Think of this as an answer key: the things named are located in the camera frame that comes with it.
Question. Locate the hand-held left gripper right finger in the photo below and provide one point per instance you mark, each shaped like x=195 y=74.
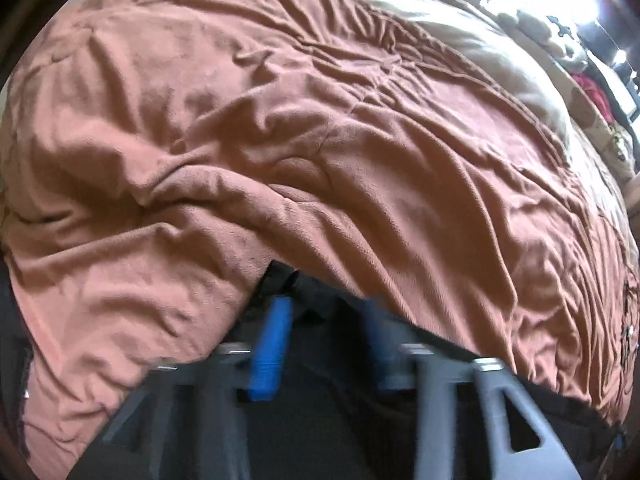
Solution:
x=382 y=350

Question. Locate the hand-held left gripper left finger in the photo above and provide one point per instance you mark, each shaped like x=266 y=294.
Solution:
x=272 y=355

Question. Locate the black thin pants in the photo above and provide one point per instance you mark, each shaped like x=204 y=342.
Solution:
x=325 y=435

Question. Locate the dark cloth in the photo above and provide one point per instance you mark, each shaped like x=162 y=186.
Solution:
x=11 y=360

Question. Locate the beige plush toy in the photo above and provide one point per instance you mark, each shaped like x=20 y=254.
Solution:
x=600 y=140

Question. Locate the beige bedspread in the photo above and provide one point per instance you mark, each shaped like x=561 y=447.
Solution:
x=490 y=60

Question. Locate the red cloth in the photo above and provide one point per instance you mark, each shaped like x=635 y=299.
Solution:
x=592 y=97

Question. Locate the white plush toy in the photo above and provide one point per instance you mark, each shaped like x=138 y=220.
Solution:
x=545 y=35

